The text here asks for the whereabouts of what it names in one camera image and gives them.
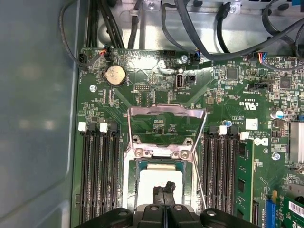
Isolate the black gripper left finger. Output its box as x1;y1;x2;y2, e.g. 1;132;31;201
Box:
78;186;165;228

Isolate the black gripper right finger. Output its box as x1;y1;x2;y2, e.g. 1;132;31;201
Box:
164;181;260;228

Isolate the silver topped CPU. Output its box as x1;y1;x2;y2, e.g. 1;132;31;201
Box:
136;159;185;211

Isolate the wire locking lever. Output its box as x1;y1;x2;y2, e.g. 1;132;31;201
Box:
191;152;207;210

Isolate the metal socket cover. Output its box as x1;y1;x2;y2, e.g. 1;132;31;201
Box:
127;104;208;159

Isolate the black RAM slot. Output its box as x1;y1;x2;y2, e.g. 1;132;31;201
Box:
110;123;122;224
77;122;91;224
99;122;111;224
202;125;218;220
89;123;101;224
221;125;238;220
211;125;228;220

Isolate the blue expansion slot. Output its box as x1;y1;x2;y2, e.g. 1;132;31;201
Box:
267;190;278;228

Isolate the green motherboard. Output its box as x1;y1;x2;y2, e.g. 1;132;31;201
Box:
71;47;304;228

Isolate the low profile graphics card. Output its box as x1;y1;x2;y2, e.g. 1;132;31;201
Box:
284;199;304;228

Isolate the round coin battery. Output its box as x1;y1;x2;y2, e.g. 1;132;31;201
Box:
105;65;127;86

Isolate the silver chipset heat sink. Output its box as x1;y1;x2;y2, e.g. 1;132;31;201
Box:
288;121;304;165

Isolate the open black PC case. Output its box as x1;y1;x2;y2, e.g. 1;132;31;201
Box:
0;0;304;228

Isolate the sleeved black cable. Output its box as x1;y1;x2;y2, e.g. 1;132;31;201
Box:
127;0;143;48

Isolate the black SATA cable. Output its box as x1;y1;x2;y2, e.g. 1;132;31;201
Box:
217;1;231;54

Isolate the flat dark cable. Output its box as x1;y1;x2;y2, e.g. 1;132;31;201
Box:
161;0;304;63

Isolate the black cable bundle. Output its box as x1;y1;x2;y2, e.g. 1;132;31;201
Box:
86;0;124;48

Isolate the thin black cable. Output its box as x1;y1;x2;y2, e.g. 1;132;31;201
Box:
59;0;112;70

